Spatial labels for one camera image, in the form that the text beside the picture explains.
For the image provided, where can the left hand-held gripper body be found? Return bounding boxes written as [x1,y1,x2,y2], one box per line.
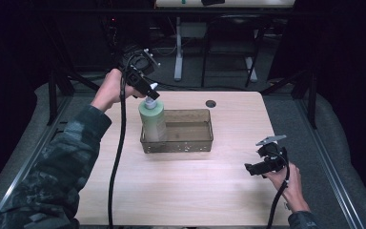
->
[118,44,162,77]

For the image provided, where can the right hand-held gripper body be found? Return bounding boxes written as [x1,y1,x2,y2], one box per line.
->
[255,135,289,175]

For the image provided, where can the green pump bottle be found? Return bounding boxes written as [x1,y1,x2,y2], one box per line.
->
[137,82,168,143]

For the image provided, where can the brown translucent plastic bin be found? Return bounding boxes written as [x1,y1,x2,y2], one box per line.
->
[139,108,214,155]

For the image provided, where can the person's left hand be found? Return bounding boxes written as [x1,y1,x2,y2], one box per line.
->
[90,68,147,114]

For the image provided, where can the person's right hand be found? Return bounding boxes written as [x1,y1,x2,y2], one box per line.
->
[261,161,312,214]

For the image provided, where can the white desk leg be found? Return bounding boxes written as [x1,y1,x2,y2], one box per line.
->
[244,56,258,83]
[173,16,185,82]

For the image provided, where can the dark equipment cabinet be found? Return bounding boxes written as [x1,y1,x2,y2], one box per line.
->
[60,17,119,73]

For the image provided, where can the black metal stand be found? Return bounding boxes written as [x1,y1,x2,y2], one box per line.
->
[260,65,319,130]
[46,47,109,127]

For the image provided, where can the black item on desk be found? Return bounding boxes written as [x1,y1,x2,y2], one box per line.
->
[200,0,226,7]

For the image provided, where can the black chair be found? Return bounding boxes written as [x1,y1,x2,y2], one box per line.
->
[200,13,265,89]

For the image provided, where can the white desk top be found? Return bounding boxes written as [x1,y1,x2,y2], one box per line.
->
[154,0,297,10]

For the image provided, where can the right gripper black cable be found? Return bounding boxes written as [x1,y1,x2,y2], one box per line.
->
[265,146,291,229]

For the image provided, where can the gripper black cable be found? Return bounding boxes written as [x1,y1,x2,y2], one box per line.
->
[265,146,291,229]
[107,52,148,229]

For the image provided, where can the black floor cables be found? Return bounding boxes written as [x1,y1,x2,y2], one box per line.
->
[108,41,263,93]

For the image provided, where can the aluminium floor rail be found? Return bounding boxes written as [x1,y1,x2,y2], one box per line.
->
[294,94,366,229]
[0,94,74,229]

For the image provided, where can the black metal frame bar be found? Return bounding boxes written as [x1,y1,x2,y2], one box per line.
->
[28,8,297,17]

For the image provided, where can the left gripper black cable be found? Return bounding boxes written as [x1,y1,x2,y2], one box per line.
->
[107,52,148,229]

